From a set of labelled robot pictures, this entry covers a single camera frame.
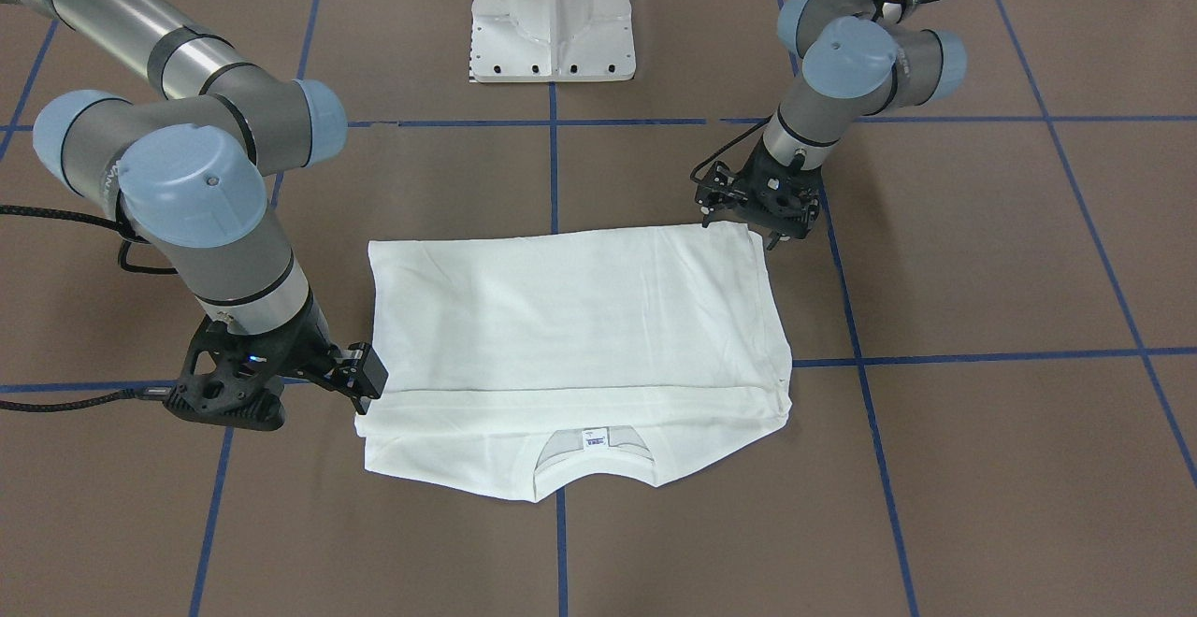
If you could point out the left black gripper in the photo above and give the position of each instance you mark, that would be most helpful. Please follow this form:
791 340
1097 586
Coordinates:
754 178

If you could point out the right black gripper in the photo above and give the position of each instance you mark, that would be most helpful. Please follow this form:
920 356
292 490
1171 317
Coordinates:
301 348

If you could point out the white long-sleeve printed shirt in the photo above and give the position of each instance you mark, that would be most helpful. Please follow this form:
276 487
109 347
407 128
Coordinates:
520 365

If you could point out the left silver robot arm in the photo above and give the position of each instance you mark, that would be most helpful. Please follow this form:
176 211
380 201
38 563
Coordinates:
855 60

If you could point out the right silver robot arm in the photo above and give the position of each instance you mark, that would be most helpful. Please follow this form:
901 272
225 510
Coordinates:
187 175

